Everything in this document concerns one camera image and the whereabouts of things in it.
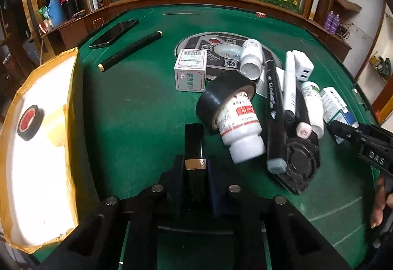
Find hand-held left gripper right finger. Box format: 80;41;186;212
206;156;353;270

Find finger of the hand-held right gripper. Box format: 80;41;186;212
327;119;364;148

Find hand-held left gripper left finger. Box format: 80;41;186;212
35;154;187;270

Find short black rod gold band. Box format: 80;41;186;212
184;123;207;197

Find white bottle green label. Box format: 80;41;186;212
301;81;325;139

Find black round plastic device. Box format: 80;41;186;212
272;83;321;195

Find white medicine bottle red label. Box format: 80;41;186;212
216;90;266;164

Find white USB charger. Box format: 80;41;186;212
292;49;314;83

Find black tape roll white core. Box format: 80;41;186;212
196;70;257;132

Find plain white medicine bottle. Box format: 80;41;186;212
239;39;264;80

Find yellow-rimmed white tray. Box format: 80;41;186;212
0;47;80;255

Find black tape roll red core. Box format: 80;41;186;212
17;105;45;142

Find person's right hand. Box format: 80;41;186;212
370;176;393;229

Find white black marker pen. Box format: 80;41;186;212
284;51;313;140

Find green power tool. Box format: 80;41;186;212
370;55;392;74

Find wooden low cabinet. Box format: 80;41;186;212
307;16;352;60

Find white grey medicine box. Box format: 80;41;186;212
174;49;207;92

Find mahjong table centre panel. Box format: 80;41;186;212
174;31;278;82

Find long black rod gold ends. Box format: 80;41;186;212
98;30;163;71

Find black smartphone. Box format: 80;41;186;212
89;20;139;49

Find wooden sideboard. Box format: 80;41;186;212
40;7;102;56

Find black thermos jug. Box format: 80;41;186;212
61;0;81;20

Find blue thermos jug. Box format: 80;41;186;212
47;0;65;28

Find wooden wall shelf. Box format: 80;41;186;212
335;0;363;13

